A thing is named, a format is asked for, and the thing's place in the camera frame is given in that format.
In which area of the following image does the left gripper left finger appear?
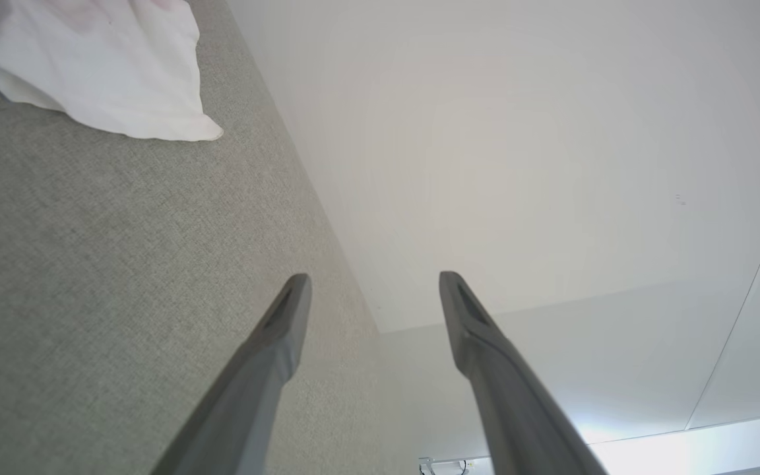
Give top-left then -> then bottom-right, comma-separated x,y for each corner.
149,273 -> 313,475

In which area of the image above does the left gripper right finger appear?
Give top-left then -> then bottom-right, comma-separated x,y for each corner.
439,270 -> 609,475

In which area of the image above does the red and white shirt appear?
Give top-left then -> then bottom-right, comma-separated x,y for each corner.
0,0 -> 224,142

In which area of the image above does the grey fabric sofa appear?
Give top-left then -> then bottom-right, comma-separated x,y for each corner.
0,0 -> 430,475

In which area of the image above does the small metal wall fixture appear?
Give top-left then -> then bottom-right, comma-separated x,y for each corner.
418,455 -> 474,475

